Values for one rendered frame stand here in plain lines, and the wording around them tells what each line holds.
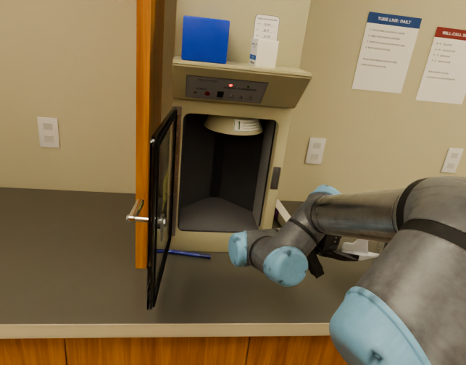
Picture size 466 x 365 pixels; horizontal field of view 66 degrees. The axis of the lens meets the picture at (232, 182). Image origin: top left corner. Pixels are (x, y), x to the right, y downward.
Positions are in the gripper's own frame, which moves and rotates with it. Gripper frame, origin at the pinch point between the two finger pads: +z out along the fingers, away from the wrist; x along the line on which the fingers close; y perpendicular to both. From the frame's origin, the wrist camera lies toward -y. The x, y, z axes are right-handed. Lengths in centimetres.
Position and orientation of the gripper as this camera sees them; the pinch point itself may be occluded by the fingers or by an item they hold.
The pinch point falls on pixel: (358, 240)
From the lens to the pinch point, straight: 99.6
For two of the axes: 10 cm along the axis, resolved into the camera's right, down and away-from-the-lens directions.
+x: -3.6, -4.0, 8.4
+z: 9.3, -0.5, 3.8
